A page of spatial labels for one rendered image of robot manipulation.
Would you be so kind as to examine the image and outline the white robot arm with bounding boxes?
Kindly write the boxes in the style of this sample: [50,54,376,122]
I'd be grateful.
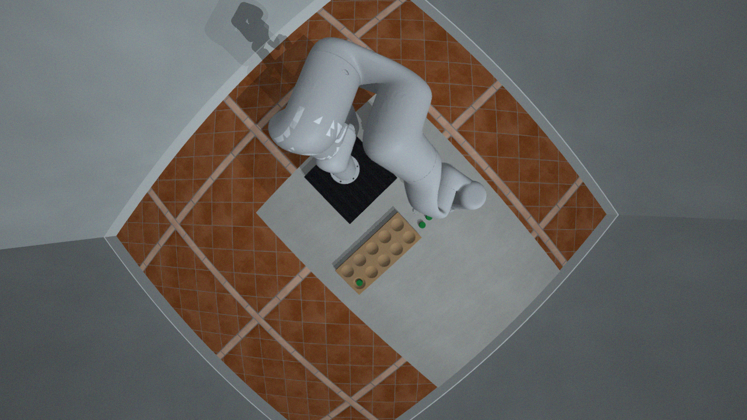
[268,37,487,219]

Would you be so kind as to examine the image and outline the tan tray with round pockets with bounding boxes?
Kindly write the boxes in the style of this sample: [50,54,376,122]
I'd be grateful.
[335,212,421,295]

